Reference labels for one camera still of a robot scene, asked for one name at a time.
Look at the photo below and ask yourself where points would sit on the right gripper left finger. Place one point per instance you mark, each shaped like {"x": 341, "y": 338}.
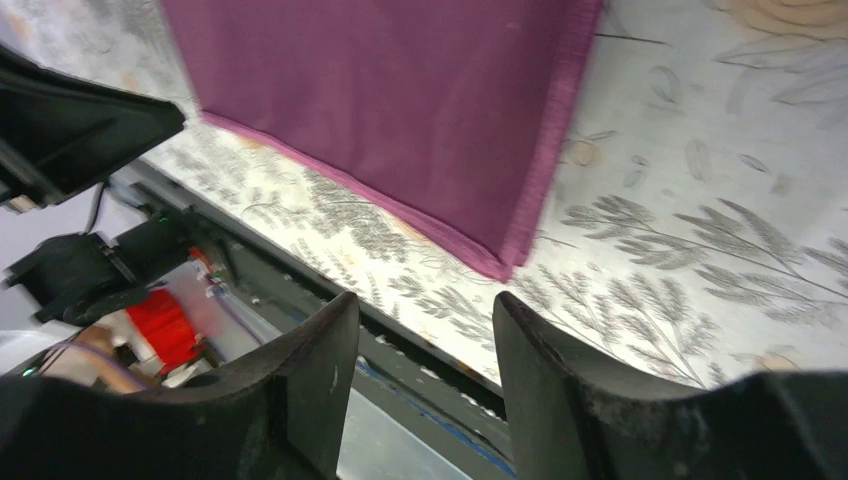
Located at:
{"x": 277, "y": 412}

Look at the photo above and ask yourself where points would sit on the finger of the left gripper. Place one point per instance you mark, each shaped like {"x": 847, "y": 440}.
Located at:
{"x": 61, "y": 135}

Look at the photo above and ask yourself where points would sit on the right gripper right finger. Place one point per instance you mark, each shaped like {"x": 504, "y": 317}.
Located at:
{"x": 575, "y": 412}

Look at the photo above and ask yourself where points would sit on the purple cloth napkin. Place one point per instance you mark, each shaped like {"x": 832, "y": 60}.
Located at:
{"x": 451, "y": 115}

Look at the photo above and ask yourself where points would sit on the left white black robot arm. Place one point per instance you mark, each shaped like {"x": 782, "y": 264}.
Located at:
{"x": 77, "y": 278}

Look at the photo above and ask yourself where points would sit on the red object under table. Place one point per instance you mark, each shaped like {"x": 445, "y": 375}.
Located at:
{"x": 166, "y": 329}

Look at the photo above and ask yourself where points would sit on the floral tablecloth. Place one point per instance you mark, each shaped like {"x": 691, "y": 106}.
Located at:
{"x": 697, "y": 223}

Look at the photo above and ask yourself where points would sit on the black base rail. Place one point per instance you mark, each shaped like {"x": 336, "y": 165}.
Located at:
{"x": 413, "y": 412}

